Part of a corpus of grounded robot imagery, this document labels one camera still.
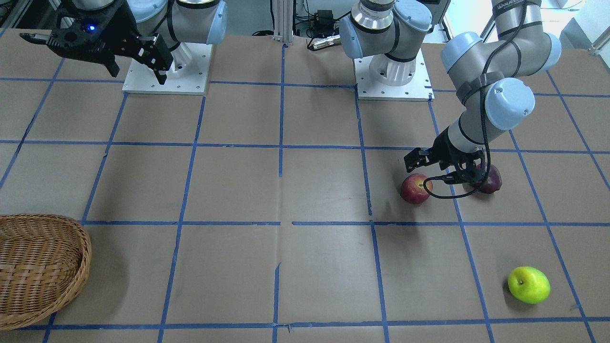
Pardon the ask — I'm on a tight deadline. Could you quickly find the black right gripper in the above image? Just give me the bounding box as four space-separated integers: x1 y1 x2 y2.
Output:
19 0 173 85

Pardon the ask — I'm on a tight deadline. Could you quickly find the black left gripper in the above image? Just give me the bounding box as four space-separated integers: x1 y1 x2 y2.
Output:
404 129 485 185

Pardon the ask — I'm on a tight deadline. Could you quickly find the dark red apple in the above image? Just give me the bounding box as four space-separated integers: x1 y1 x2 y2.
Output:
471 164 503 194

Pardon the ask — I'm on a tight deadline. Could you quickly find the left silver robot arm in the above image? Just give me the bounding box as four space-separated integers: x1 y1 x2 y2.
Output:
338 0 561 184

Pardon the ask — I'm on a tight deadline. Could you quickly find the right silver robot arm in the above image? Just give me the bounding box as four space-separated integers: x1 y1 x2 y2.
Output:
20 0 227 85

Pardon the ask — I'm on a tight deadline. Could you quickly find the woven wicker basket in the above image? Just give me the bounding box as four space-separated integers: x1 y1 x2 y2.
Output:
0 213 92 331

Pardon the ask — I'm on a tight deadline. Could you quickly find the green apple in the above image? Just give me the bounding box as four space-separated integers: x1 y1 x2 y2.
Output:
507 266 551 304

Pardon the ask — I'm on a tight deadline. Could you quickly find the silver metal connector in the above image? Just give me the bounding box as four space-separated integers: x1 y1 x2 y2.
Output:
307 35 341 51

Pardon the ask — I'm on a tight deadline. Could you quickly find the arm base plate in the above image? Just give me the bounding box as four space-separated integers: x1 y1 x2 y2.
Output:
354 50 435 101
122 43 215 96

